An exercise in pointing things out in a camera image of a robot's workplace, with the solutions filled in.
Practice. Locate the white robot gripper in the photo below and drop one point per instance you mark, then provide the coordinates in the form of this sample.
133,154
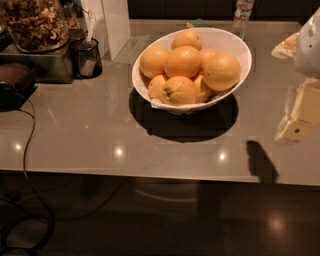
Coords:
308,50

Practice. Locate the large orange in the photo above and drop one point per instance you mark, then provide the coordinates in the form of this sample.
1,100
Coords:
221,72

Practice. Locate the white ceramic bowl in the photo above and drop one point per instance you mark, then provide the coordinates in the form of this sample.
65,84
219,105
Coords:
218,39

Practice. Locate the hidden back right orange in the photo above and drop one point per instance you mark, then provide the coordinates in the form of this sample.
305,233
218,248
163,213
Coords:
207,54

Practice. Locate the partly hidden lower orange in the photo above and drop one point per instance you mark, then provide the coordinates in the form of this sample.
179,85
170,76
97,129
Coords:
204,93

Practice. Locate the centre top orange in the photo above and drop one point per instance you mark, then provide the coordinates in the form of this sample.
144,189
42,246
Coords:
183,61

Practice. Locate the green cloth behind bowl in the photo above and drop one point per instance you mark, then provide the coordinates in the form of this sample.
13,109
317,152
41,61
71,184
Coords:
197,23

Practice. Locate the top back orange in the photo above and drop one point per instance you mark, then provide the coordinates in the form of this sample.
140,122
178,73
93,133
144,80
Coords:
187,38

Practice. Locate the small lower left orange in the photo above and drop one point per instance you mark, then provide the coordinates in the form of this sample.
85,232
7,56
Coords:
156,85

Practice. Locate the clear plastic water bottle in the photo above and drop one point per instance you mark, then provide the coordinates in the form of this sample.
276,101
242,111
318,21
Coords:
241,17

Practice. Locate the front orange with stem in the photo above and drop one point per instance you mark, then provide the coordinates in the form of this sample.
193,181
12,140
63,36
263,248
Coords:
179,90

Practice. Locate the white box column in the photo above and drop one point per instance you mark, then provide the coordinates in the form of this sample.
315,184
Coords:
112,29

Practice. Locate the dark glass cup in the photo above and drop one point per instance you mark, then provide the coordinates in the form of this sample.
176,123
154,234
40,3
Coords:
86,60

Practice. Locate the white spoon in cup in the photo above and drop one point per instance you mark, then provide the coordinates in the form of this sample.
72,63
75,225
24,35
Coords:
91,26

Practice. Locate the metal tray box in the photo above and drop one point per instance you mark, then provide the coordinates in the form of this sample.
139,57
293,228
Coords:
51,67

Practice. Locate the glass jar of nuts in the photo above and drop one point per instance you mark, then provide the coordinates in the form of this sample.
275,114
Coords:
35,25

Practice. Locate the black appliance at left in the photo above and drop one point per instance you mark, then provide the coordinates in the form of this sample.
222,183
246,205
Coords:
17,83

